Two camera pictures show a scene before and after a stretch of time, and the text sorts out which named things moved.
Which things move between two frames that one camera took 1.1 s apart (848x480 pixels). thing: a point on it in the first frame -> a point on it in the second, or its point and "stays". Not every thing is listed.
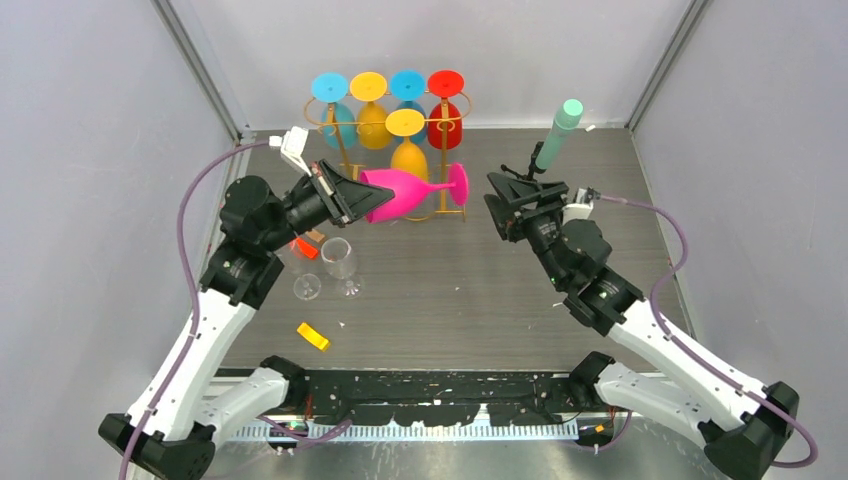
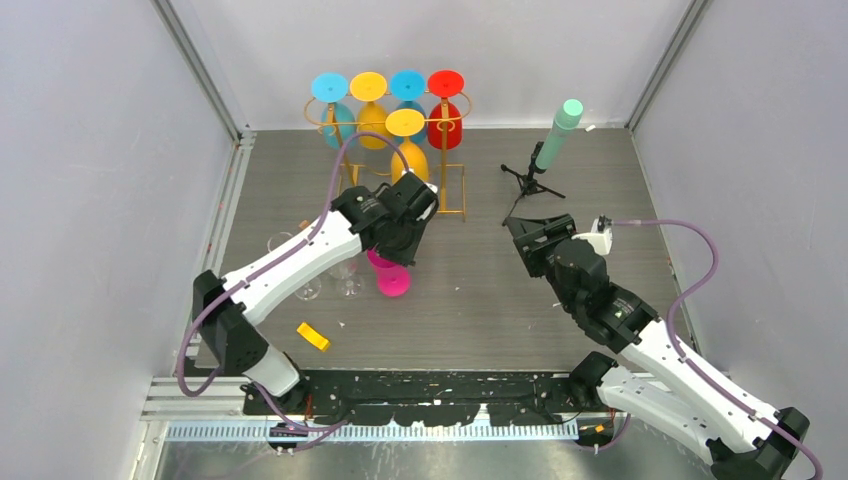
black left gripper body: (334, 203) -> (402, 249)
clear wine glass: (306, 286) stays
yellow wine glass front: (406, 156) stays
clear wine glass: (339, 260) stays
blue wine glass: (338, 120) stays
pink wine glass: (409, 187) -> (393, 279)
